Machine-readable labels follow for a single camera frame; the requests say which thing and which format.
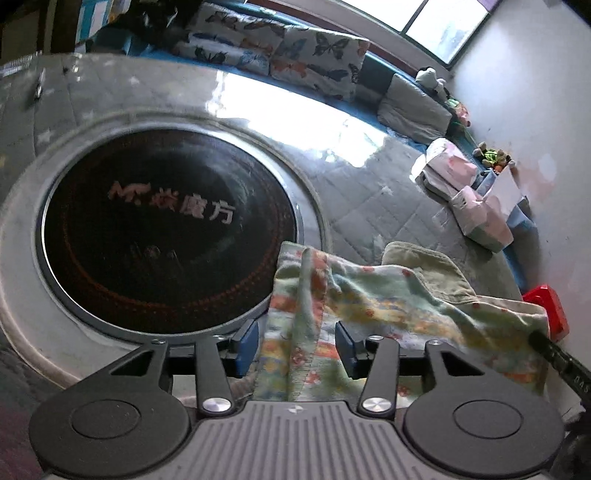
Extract colourful patterned baby garment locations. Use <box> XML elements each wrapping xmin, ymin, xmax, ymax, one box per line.
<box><xmin>252</xmin><ymin>242</ymin><xmax>548</xmax><ymax>403</ymax></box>

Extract red plastic stool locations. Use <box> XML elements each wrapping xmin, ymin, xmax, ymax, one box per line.
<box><xmin>523</xmin><ymin>284</ymin><xmax>570</xmax><ymax>342</ymax></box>

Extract round black induction cooktop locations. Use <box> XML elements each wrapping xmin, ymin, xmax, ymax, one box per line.
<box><xmin>41</xmin><ymin>129</ymin><xmax>297</xmax><ymax>334</ymax></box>

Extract front pink tissue pack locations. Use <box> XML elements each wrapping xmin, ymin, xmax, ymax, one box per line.
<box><xmin>449</xmin><ymin>170</ymin><xmax>523</xmax><ymax>253</ymax></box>

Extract pink tissue pack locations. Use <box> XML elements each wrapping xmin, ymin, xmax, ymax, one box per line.
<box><xmin>410</xmin><ymin>138</ymin><xmax>478</xmax><ymax>201</ymax></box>
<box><xmin>449</xmin><ymin>170</ymin><xmax>523</xmax><ymax>253</ymax></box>

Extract rear pink tissue pack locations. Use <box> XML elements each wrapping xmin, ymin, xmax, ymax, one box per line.
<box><xmin>410</xmin><ymin>138</ymin><xmax>478</xmax><ymax>201</ymax></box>

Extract green orange plush toys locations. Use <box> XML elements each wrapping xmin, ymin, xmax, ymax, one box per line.
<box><xmin>472</xmin><ymin>142</ymin><xmax>515</xmax><ymax>174</ymax></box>

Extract grey cushion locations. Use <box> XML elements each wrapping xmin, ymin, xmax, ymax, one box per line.
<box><xmin>378</xmin><ymin>74</ymin><xmax>452</xmax><ymax>144</ymax></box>

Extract upright butterfly pillow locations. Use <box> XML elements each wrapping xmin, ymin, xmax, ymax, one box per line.
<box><xmin>270</xmin><ymin>25</ymin><xmax>370</xmax><ymax>102</ymax></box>

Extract grey plush toy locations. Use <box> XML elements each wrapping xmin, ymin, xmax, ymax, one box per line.
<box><xmin>415</xmin><ymin>67</ymin><xmax>449</xmax><ymax>101</ymax></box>

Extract lower flat butterfly pillow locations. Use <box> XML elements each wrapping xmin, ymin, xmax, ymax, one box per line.
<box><xmin>171</xmin><ymin>36</ymin><xmax>270</xmax><ymax>76</ymax></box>

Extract flat butterfly pillow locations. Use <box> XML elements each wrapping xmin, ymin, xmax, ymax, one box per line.
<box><xmin>187</xmin><ymin>2</ymin><xmax>287</xmax><ymax>56</ymax></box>
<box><xmin>171</xmin><ymin>36</ymin><xmax>270</xmax><ymax>76</ymax></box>

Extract blue sofa bench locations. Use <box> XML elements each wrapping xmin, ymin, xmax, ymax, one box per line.
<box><xmin>85</xmin><ymin>1</ymin><xmax>527</xmax><ymax>296</ymax></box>

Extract upper flat butterfly pillow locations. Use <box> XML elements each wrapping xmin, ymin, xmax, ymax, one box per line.
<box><xmin>187</xmin><ymin>2</ymin><xmax>287</xmax><ymax>56</ymax></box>

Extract blue white cabinet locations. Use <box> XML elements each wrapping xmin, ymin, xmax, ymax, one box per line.
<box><xmin>76</xmin><ymin>0</ymin><xmax>131</xmax><ymax>43</ymax></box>

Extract window with green frame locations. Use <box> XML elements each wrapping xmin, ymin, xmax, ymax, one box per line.
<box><xmin>345</xmin><ymin>0</ymin><xmax>498</xmax><ymax>65</ymax></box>

